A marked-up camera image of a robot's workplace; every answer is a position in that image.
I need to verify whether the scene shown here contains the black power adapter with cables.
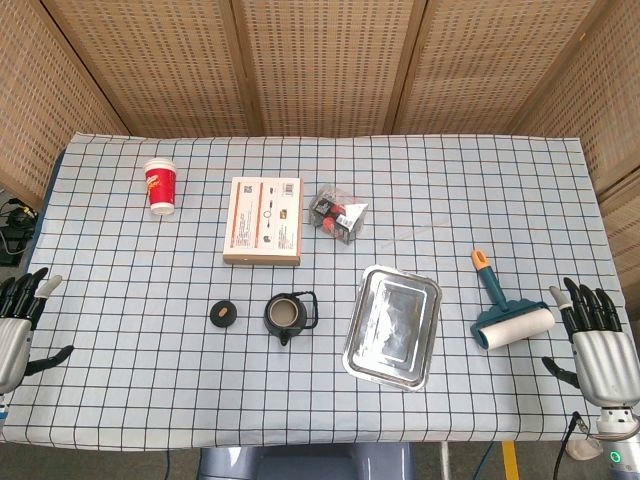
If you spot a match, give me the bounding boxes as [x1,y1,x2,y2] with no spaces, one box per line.
[0,197,39,267]

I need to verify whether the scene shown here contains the blue floor cable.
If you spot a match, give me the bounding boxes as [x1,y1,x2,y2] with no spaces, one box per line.
[472,441,496,480]

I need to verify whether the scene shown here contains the stainless steel rectangular tray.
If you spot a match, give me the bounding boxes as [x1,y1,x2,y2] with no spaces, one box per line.
[342,264,444,392]

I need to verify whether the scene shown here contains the teal lint roller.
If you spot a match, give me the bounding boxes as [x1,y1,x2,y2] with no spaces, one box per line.
[470,248,557,352]

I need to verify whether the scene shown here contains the blue checked tablecloth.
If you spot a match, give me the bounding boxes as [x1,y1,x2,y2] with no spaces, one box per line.
[0,130,640,446]

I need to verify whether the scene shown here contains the black teapot lid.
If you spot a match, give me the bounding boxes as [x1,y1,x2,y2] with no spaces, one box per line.
[209,299,239,329]

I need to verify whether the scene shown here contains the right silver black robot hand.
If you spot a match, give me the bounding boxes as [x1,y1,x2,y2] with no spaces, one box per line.
[542,277,640,409]

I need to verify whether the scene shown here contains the red paper cup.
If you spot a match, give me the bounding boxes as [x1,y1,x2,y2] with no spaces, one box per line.
[143,157,177,217]

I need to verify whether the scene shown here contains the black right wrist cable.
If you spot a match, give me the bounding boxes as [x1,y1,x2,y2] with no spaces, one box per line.
[552,410,587,480]

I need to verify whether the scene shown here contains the flat cardboard product box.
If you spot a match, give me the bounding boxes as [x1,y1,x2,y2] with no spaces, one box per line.
[222,176,305,267]

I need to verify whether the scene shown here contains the white crumpled object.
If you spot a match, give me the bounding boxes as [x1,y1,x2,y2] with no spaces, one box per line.
[566,433,605,461]

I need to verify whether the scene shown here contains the black cast iron teapot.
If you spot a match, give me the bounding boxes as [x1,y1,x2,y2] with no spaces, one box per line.
[263,290,320,348]

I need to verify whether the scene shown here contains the woven wooden folding screen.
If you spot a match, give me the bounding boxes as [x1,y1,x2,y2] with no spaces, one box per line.
[0,0,640,281]

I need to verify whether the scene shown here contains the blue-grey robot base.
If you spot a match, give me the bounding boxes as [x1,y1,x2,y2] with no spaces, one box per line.
[197,442,416,480]

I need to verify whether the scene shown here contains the clear plastic bag with items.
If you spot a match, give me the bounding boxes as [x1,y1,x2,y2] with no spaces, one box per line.
[308,184,370,245]

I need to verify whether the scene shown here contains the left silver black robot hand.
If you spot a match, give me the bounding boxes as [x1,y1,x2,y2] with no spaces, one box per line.
[0,267,75,396]

